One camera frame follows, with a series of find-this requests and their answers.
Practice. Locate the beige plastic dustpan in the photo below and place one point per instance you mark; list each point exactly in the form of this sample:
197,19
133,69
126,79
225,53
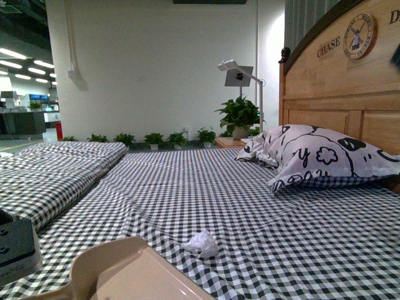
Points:
125,269

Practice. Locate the grey metal robot arm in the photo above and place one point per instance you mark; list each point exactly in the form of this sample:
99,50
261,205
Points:
20,251

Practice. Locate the small potted plant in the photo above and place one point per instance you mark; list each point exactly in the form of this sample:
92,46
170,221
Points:
125,138
177,140
153,139
206,136
98,138

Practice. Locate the far wooden nightstand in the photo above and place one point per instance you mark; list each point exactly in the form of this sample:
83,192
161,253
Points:
228,142

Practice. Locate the large potted green plant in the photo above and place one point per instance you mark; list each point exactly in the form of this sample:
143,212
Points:
240,115

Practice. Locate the white stand with tablet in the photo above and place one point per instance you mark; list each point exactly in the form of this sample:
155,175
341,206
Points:
241,76

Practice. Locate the crumpled white paper ball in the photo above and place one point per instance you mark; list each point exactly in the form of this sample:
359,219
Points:
204,243

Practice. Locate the white cartoon print pillow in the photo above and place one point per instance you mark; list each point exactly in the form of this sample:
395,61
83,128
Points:
317,157

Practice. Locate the red fire extinguisher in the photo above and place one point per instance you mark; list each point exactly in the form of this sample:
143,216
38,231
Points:
59,131

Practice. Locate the wooden bed headboard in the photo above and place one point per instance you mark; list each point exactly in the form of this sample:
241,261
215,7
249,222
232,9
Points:
320,85

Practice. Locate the black white checkered bed sheet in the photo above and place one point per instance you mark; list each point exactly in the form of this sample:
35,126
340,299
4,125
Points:
298,243

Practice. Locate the folded checkered blanket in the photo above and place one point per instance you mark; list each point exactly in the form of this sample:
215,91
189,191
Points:
41,181

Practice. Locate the dark reception counter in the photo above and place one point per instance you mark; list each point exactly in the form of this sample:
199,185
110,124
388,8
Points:
22,125

